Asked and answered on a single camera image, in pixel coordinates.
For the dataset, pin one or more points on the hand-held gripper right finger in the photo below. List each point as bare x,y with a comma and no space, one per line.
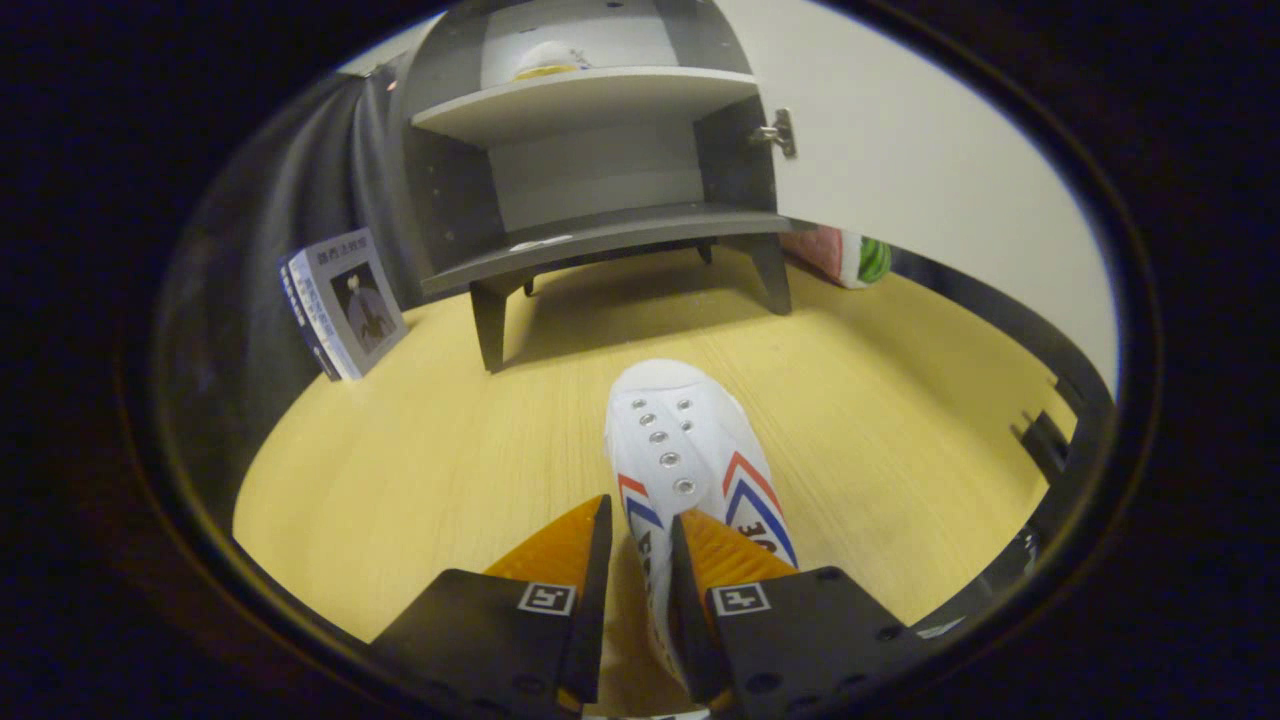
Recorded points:
688,620

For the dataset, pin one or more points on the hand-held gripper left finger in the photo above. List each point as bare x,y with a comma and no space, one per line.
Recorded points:
592,610

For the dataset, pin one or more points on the white canvas shoe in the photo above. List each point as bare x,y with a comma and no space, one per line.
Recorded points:
680,430
548,60

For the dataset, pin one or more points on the white shoe cabinet door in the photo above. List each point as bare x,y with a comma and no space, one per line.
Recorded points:
950,180

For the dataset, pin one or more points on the metal door hinge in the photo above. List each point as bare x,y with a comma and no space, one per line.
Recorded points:
780,132

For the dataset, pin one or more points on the blue and white book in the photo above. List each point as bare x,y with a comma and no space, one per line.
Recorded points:
345,300

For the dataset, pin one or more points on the pink and green plush toy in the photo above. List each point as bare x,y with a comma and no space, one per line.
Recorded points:
845,255

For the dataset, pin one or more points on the black bracket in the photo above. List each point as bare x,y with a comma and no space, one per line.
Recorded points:
1045,445

